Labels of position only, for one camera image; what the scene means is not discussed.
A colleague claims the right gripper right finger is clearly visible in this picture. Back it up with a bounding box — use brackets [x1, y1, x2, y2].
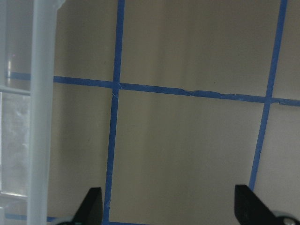
[234, 185, 279, 225]

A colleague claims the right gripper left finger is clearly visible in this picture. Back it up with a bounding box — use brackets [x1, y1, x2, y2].
[71, 187, 103, 225]

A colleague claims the clear plastic storage box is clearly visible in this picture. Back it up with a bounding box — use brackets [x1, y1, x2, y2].
[0, 0, 63, 225]

